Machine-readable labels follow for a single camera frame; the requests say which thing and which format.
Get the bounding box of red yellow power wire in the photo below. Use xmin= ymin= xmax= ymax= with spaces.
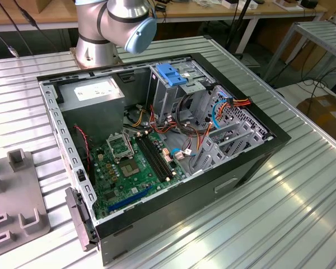
xmin=195 ymin=96 xmax=253 ymax=154

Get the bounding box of grey disk bay cage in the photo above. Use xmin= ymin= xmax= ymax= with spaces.
xmin=189 ymin=85 xmax=275 ymax=176

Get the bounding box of beige board connector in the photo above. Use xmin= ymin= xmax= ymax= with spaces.
xmin=162 ymin=148 xmax=174 ymax=165

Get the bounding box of black RAM slot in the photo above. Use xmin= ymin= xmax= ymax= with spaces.
xmin=139 ymin=134 xmax=167 ymax=180
xmin=147 ymin=132 xmax=175 ymax=177
xmin=136 ymin=134 xmax=164 ymax=182
xmin=143 ymin=133 xmax=171 ymax=179

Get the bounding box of grey optical drive cage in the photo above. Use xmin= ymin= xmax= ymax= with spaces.
xmin=147 ymin=59 xmax=215 ymax=124

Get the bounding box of CPU socket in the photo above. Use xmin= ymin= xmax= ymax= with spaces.
xmin=119 ymin=159 xmax=143 ymax=179

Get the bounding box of metal socket cover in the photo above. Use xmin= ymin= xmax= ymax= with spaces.
xmin=106 ymin=133 xmax=136 ymax=163

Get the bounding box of blue plastic drive latch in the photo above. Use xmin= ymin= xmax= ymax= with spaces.
xmin=156 ymin=63 xmax=188 ymax=87

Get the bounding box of black open PC case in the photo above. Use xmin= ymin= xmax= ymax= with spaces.
xmin=36 ymin=52 xmax=292 ymax=267

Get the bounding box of green motherboard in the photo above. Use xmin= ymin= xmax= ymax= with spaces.
xmin=89 ymin=131 xmax=188 ymax=221

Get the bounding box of blue expansion slot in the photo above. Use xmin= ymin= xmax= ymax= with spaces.
xmin=108 ymin=186 xmax=153 ymax=212

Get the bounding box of grey power supply unit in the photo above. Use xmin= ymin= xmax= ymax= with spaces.
xmin=57 ymin=75 xmax=126 ymax=143

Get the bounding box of black case fan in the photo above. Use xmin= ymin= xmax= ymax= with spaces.
xmin=72 ymin=125 xmax=96 ymax=186

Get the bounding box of grey plastic case panel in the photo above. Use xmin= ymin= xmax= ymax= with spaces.
xmin=64 ymin=187 xmax=99 ymax=252

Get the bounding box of black stand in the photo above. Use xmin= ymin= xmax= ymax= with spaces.
xmin=226 ymin=0 xmax=254 ymax=54

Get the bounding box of cardboard box with label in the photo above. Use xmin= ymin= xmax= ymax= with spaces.
xmin=296 ymin=94 xmax=336 ymax=141

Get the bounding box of grey parts rack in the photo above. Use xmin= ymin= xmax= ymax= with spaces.
xmin=0 ymin=148 xmax=52 ymax=263

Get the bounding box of metal slat side table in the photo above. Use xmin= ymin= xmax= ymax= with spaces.
xmin=264 ymin=21 xmax=336 ymax=82

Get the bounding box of red orange wire bundle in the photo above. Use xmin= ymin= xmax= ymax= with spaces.
xmin=148 ymin=104 xmax=183 ymax=137

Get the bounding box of light blue board wire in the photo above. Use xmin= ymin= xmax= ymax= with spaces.
xmin=170 ymin=147 xmax=197 ymax=158

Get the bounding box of black cable bundle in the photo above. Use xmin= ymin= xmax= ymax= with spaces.
xmin=175 ymin=94 xmax=204 ymax=138

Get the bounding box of blue data wire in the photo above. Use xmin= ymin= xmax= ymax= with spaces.
xmin=211 ymin=98 xmax=232 ymax=130

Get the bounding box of red black fan wire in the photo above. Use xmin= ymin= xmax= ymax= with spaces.
xmin=73 ymin=125 xmax=92 ymax=172

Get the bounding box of robot cable with metal connector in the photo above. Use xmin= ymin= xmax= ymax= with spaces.
xmin=0 ymin=0 xmax=43 ymax=59

